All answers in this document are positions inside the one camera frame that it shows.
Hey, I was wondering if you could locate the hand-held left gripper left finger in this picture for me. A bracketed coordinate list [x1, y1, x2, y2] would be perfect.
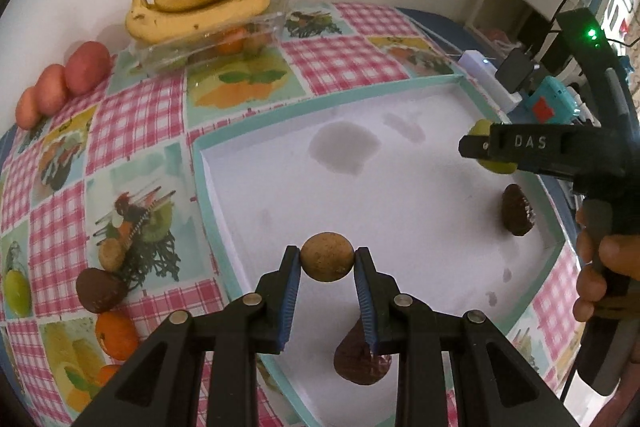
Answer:
[75, 246, 303, 427]

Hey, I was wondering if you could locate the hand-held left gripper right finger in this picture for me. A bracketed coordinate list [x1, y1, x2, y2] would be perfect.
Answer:
[352, 247, 566, 427]

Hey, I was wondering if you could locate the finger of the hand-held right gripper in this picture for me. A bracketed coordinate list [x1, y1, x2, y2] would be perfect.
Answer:
[459, 133, 493, 162]

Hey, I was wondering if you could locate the green round fruit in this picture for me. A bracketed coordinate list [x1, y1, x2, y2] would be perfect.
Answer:
[472, 118, 519, 176]

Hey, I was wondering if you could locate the round light brown fruit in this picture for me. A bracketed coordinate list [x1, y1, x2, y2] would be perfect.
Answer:
[98, 238, 126, 272]
[300, 232, 356, 283]

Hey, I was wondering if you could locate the white tray with teal rim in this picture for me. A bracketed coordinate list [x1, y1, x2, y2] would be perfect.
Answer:
[191, 74, 568, 427]

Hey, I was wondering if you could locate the orange fruit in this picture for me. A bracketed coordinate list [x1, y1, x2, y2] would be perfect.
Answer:
[217, 29, 248, 55]
[95, 311, 140, 362]
[95, 363, 123, 389]

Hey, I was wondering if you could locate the dark brown avocado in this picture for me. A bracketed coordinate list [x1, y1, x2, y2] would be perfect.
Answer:
[333, 319, 393, 385]
[501, 183, 537, 237]
[76, 268, 130, 314]

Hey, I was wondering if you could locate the person's right hand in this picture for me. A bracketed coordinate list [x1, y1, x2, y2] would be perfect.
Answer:
[572, 207, 640, 323]

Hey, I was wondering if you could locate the teal device with red patch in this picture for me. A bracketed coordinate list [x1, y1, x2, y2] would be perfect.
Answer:
[522, 76, 583, 125]

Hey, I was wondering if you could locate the black power adapter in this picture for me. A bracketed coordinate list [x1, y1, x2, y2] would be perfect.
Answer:
[495, 49, 536, 94]

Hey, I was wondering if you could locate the pink checked printed tablecloth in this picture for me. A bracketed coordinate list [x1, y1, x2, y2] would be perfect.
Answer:
[0, 1, 583, 427]

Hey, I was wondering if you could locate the clear plastic container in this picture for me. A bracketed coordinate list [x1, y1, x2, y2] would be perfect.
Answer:
[132, 7, 288, 75]

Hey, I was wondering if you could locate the large red apple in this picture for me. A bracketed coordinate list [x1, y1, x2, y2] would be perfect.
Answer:
[65, 41, 112, 96]

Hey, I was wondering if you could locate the medium red apple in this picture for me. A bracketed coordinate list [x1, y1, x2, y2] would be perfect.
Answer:
[36, 64, 68, 115]

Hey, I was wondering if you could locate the small red apple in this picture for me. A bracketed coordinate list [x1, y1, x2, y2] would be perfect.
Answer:
[15, 87, 41, 130]

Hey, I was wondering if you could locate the black cable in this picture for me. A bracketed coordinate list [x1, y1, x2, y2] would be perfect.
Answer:
[547, 0, 608, 38]

